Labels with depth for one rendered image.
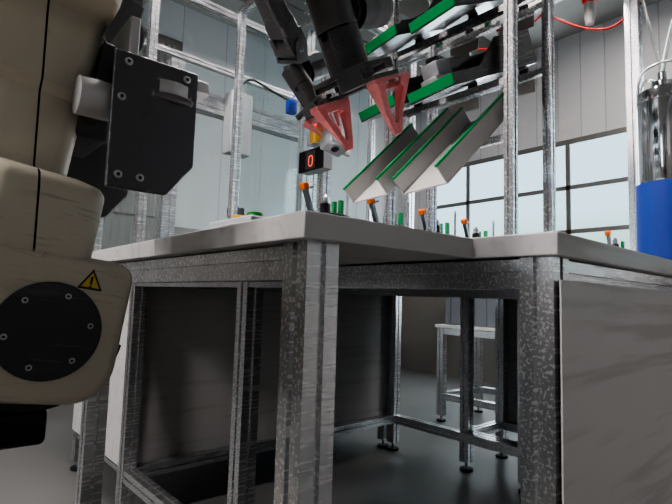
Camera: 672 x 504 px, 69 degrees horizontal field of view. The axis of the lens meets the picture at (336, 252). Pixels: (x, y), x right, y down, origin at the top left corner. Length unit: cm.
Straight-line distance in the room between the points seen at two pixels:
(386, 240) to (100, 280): 33
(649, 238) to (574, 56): 360
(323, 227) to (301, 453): 24
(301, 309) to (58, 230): 28
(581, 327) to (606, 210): 388
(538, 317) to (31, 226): 60
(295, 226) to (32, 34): 37
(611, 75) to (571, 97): 34
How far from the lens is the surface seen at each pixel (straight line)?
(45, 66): 68
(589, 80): 498
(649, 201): 168
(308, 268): 53
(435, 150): 113
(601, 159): 470
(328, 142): 126
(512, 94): 110
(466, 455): 249
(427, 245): 64
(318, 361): 55
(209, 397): 204
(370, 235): 57
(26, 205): 61
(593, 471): 79
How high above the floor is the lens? 77
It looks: 5 degrees up
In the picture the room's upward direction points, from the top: 2 degrees clockwise
